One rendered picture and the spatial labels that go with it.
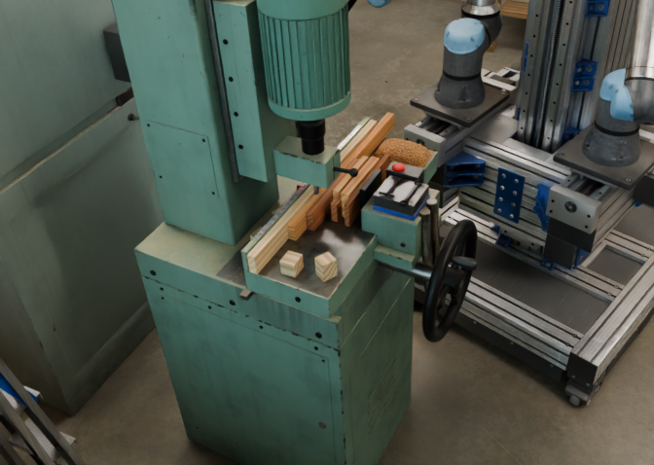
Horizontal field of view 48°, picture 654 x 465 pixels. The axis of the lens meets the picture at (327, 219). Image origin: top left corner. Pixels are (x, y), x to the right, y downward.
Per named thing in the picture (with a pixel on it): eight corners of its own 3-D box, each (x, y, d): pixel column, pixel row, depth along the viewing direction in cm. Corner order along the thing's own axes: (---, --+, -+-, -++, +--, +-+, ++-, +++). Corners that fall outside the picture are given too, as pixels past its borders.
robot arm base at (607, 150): (598, 130, 210) (603, 100, 203) (649, 149, 201) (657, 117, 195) (571, 154, 201) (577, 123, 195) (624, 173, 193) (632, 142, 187)
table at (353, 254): (370, 336, 151) (369, 315, 147) (245, 290, 163) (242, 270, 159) (471, 178, 191) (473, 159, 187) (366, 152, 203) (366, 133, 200)
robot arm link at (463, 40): (435, 72, 221) (438, 30, 212) (452, 53, 230) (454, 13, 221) (474, 80, 216) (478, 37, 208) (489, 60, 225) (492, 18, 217)
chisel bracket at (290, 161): (327, 195, 165) (325, 163, 159) (274, 180, 170) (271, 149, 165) (343, 177, 170) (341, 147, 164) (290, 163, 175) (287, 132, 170)
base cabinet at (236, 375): (349, 518, 209) (340, 353, 164) (186, 440, 232) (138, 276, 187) (412, 402, 239) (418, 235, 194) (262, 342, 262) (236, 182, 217)
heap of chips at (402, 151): (420, 170, 185) (420, 158, 182) (370, 158, 190) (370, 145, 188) (434, 152, 191) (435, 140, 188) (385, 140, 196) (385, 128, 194)
